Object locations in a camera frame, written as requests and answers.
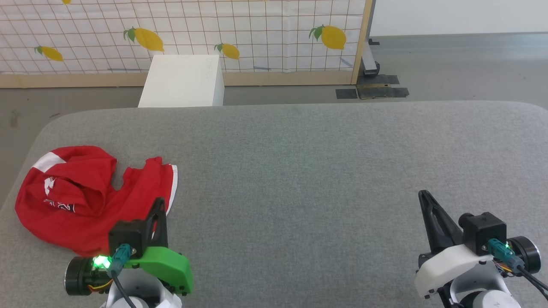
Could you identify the white box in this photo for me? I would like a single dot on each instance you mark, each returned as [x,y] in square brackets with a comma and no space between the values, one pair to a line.
[184,81]

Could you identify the large black floor tape patch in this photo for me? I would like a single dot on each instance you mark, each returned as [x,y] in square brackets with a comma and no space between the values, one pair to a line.
[381,90]

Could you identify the small black floor tape patch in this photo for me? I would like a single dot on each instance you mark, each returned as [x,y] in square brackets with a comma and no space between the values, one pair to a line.
[346,93]

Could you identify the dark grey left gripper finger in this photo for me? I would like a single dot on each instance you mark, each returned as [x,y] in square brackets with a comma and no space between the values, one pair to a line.
[152,233]
[162,235]

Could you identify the grey metal partition foot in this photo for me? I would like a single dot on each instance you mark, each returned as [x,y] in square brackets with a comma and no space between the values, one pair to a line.
[369,64]

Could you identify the white partition board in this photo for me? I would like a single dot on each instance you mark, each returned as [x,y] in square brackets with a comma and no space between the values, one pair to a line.
[458,17]

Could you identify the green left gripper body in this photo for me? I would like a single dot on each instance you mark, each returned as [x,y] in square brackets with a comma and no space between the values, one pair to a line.
[167,267]

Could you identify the red shorts with white trim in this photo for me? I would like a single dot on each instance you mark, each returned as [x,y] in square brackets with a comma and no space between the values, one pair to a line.
[85,214]

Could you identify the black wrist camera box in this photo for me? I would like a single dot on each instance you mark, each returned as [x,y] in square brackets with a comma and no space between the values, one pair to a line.
[127,237]
[483,233]

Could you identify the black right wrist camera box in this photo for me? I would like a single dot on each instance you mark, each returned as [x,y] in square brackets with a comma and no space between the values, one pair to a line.
[483,233]

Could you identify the lemon print partition screen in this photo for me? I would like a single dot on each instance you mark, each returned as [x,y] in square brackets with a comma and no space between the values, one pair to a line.
[239,25]

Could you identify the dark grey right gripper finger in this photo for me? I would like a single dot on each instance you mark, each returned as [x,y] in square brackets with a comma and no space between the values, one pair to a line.
[447,235]
[429,226]

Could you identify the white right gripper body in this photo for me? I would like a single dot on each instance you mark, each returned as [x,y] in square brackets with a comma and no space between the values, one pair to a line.
[445,265]

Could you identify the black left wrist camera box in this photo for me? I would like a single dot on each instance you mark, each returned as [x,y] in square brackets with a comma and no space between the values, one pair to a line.
[127,237]

